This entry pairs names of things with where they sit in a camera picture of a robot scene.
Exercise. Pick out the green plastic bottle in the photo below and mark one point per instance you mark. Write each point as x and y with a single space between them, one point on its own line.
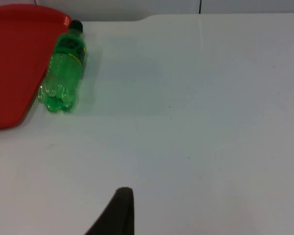
63 68

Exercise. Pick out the red plastic tray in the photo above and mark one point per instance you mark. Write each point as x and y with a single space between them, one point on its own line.
14 61

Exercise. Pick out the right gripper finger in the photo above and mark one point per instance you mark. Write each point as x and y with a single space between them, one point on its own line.
117 215

